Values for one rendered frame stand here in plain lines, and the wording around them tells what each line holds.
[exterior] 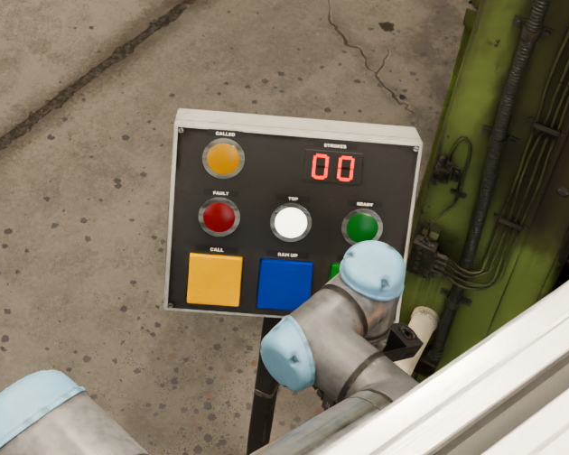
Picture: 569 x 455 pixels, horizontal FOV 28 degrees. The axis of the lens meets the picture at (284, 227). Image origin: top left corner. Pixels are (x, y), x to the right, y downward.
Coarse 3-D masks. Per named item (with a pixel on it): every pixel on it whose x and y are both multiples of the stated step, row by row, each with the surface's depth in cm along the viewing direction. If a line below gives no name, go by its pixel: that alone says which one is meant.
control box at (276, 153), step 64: (192, 128) 153; (256, 128) 153; (320, 128) 156; (384, 128) 159; (192, 192) 156; (256, 192) 156; (320, 192) 156; (384, 192) 157; (256, 256) 160; (320, 256) 160
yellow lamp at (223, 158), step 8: (216, 144) 153; (224, 144) 153; (216, 152) 154; (224, 152) 154; (232, 152) 154; (208, 160) 154; (216, 160) 154; (224, 160) 154; (232, 160) 154; (216, 168) 154; (224, 168) 154; (232, 168) 155
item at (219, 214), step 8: (208, 208) 156; (216, 208) 156; (224, 208) 156; (208, 216) 157; (216, 216) 157; (224, 216) 157; (232, 216) 157; (208, 224) 157; (216, 224) 157; (224, 224) 157; (232, 224) 157
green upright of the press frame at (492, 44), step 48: (528, 0) 151; (480, 48) 160; (480, 96) 166; (528, 96) 162; (480, 144) 173; (432, 192) 185; (528, 192) 175; (480, 240) 187; (528, 240) 183; (432, 288) 201; (528, 288) 190; (432, 336) 211; (480, 336) 204
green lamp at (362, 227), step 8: (360, 216) 157; (368, 216) 157; (352, 224) 158; (360, 224) 158; (368, 224) 158; (376, 224) 158; (352, 232) 158; (360, 232) 158; (368, 232) 158; (376, 232) 158; (360, 240) 159
